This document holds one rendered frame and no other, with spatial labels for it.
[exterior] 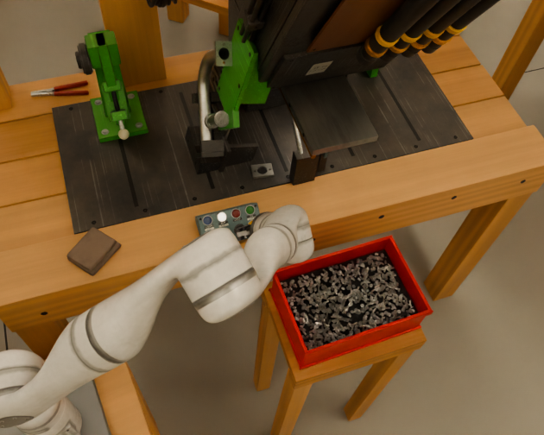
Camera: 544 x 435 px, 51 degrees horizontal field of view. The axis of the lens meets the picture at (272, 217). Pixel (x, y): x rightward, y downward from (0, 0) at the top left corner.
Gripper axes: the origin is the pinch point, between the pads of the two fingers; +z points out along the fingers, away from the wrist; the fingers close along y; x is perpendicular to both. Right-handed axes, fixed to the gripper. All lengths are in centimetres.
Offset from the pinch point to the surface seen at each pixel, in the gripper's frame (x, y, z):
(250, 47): -38.4, -5.2, -11.7
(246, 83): -32.0, -3.8, -6.3
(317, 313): 22.5, -8.1, -5.7
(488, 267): 49, -110, 83
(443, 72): -30, -75, 31
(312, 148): -14.7, -13.8, -11.0
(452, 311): 60, -85, 75
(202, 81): -37.2, 2.9, 11.1
